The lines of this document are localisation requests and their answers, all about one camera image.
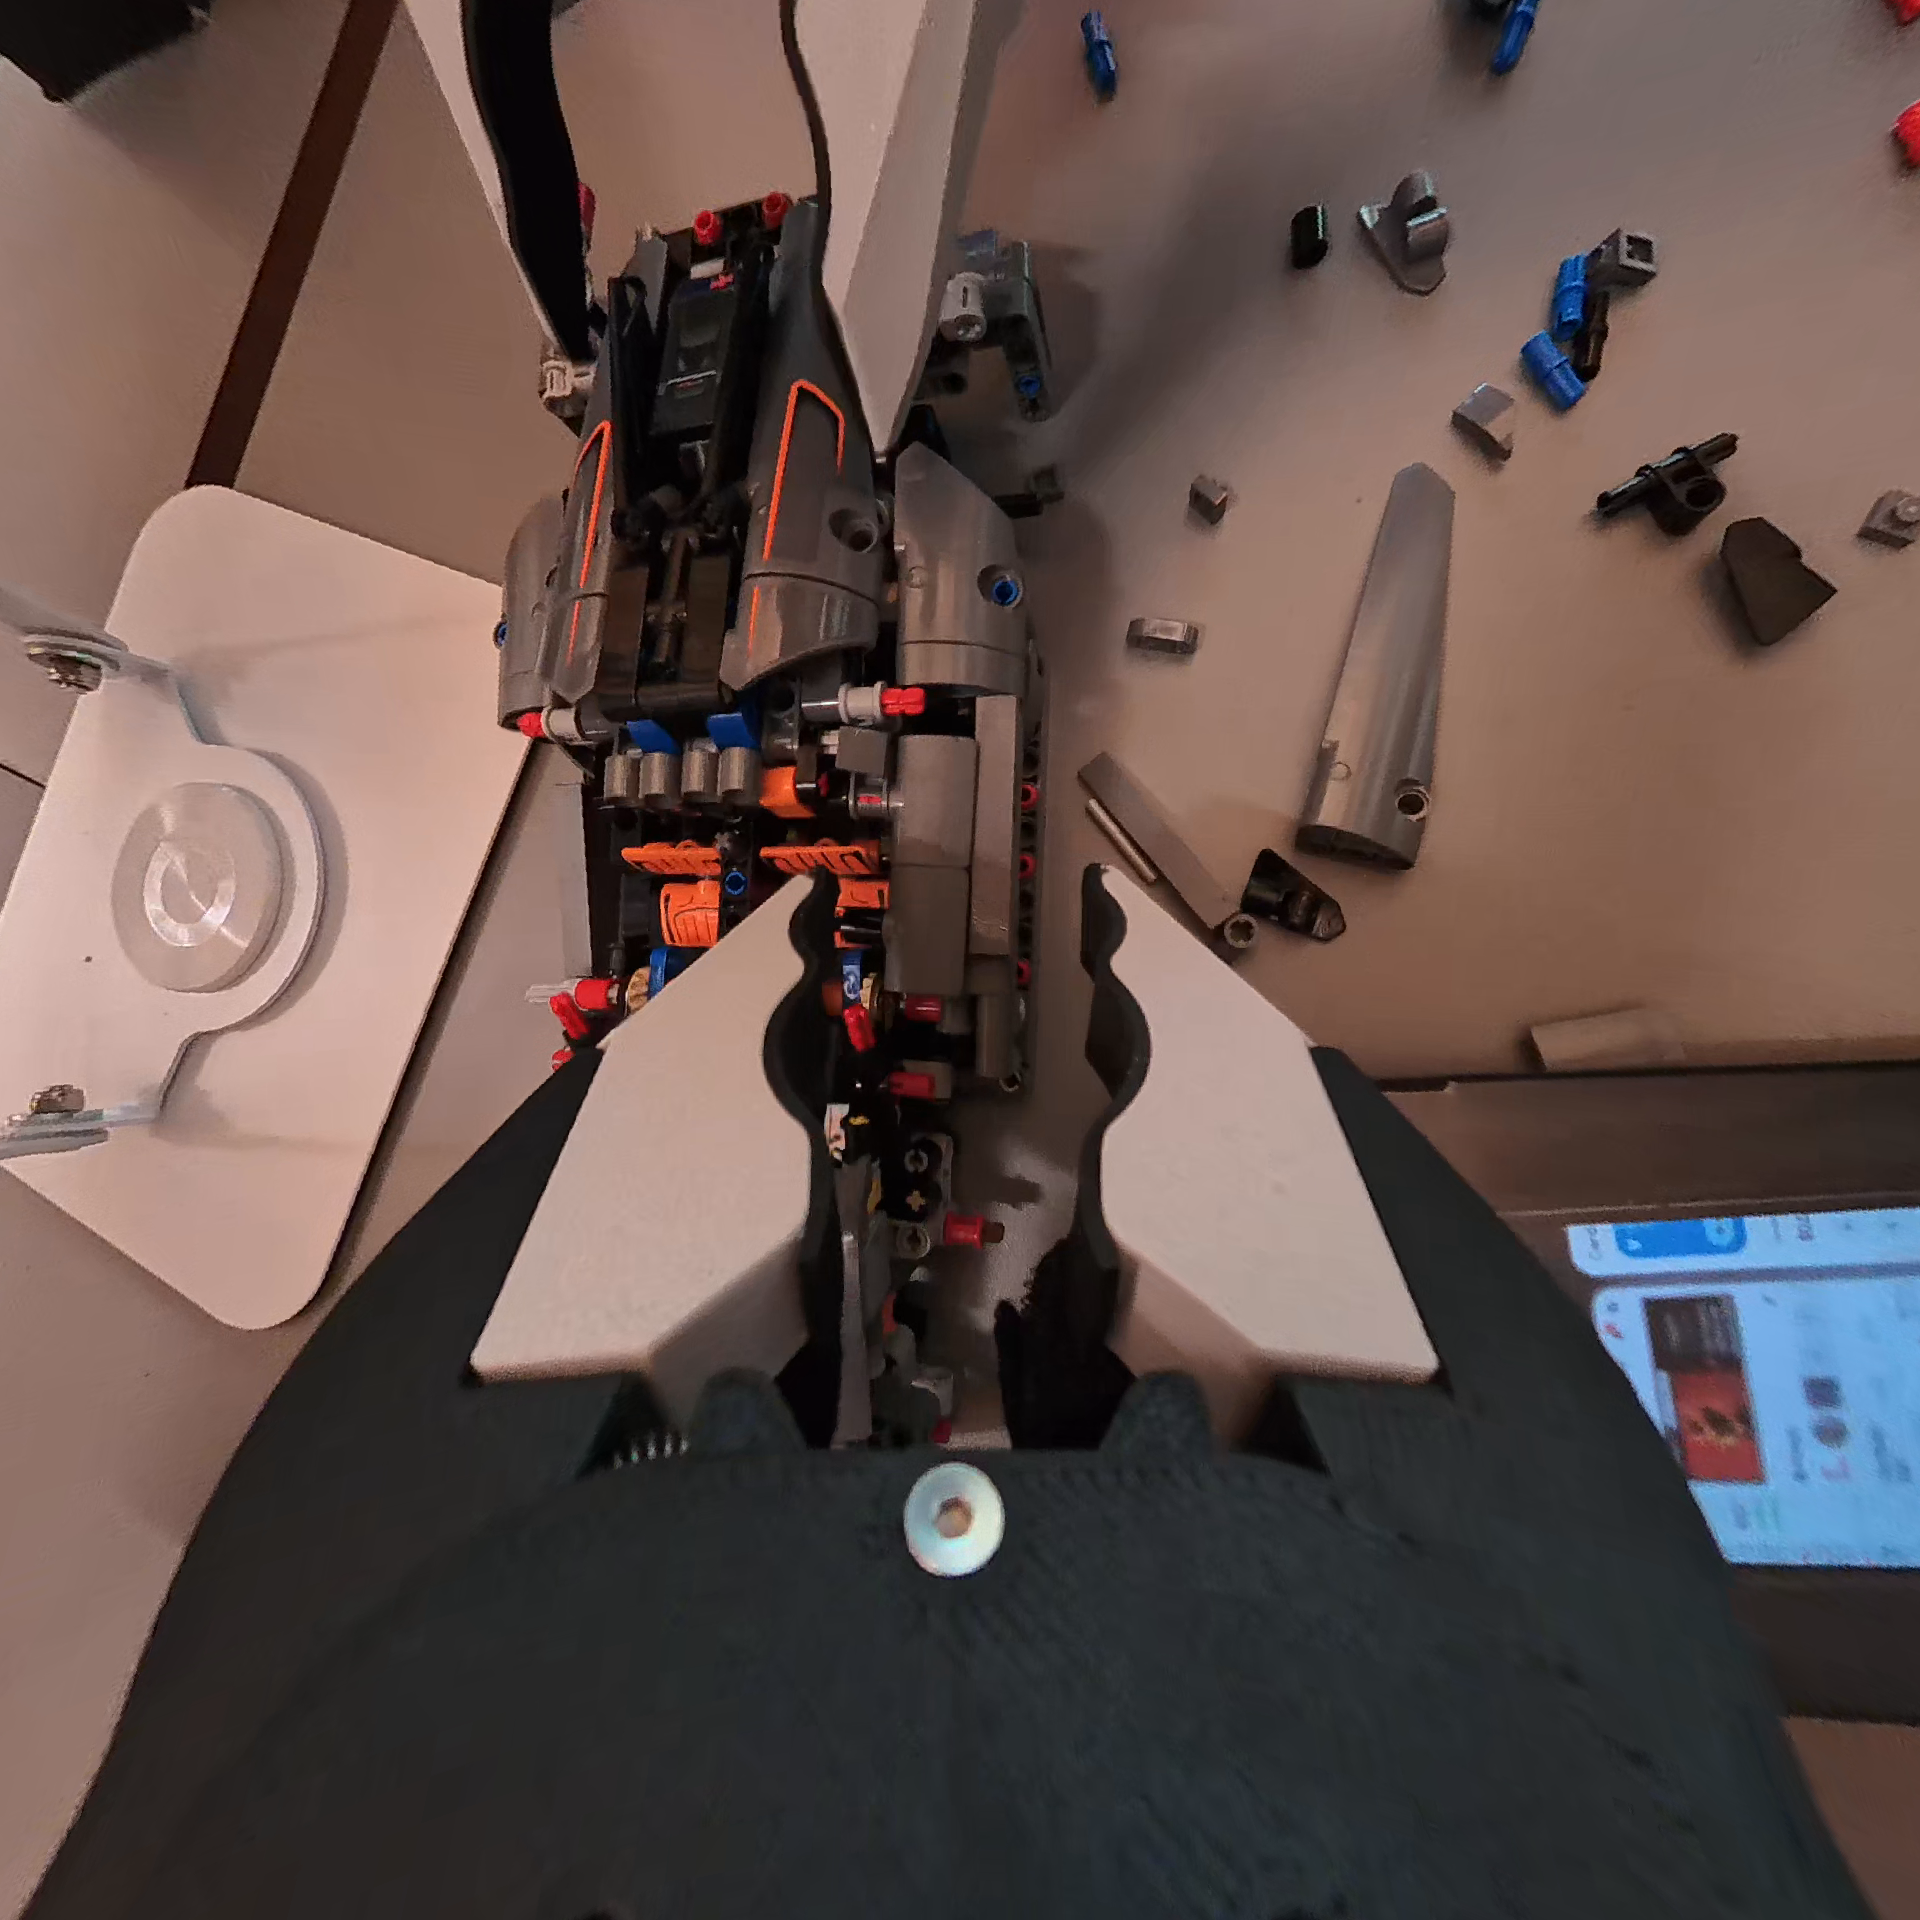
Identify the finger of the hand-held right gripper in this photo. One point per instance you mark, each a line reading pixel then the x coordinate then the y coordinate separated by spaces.
pixel 901 150
pixel 524 120

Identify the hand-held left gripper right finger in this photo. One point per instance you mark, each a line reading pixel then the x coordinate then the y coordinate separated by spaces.
pixel 1260 1201

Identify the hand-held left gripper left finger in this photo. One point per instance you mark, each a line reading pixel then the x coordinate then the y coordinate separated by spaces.
pixel 661 1201

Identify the lego car model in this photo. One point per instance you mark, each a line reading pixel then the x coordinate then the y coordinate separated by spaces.
pixel 796 495

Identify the grey lego side panel assembly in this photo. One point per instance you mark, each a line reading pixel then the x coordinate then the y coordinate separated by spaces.
pixel 937 839

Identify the blue lego pin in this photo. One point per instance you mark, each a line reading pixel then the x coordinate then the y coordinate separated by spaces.
pixel 1512 38
pixel 1100 52

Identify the black lego pin connector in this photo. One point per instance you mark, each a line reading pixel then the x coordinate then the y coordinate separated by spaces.
pixel 1292 897

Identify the long grey lego wedge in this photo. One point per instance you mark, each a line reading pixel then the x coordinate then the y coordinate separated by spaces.
pixel 1184 856

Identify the small dark lego plate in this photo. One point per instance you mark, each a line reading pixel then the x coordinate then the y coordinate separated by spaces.
pixel 1046 488

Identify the light grey flat lego piece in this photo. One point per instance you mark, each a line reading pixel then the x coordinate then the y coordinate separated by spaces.
pixel 1606 1038

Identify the light grey lego axle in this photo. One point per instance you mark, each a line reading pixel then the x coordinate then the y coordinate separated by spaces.
pixel 1120 844

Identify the black narrow lego piece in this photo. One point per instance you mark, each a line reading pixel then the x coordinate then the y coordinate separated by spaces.
pixel 1310 236

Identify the black lego cube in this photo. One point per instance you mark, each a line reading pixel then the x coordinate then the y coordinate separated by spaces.
pixel 1209 499

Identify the grey curved lego panel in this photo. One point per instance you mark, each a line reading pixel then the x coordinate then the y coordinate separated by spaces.
pixel 1389 675

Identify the dark oval lego beam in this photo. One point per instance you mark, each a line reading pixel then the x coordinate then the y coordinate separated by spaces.
pixel 1162 633

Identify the small grey black lego piece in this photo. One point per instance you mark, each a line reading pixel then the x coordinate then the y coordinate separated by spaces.
pixel 1481 422

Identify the dark curved lego slope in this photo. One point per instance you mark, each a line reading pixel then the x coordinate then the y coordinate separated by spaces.
pixel 1769 586

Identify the black lego axle connector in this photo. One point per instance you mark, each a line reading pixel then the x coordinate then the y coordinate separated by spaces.
pixel 1673 483

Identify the small grey lego stud plate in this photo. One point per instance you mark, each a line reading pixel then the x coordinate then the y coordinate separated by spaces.
pixel 1892 522

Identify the smartphone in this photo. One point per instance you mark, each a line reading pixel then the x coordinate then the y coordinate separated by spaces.
pixel 1769 1382

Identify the clear round disc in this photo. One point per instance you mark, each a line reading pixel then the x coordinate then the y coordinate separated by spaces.
pixel 202 892

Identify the dark grey lego bracket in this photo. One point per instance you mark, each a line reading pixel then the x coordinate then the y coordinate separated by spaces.
pixel 1412 240

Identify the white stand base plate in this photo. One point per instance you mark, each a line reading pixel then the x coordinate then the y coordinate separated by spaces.
pixel 375 675

